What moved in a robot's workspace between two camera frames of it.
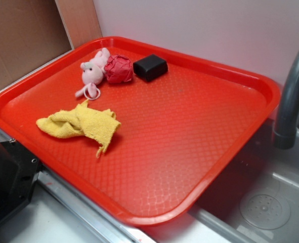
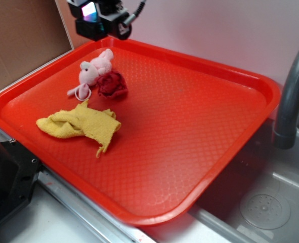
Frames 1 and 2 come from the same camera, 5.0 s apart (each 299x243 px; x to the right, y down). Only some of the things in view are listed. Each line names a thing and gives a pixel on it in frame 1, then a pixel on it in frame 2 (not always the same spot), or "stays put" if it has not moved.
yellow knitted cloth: (99, 126) stays put
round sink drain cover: (265, 208) stays put
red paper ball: (118, 69) to (111, 84)
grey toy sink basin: (266, 198) stays put
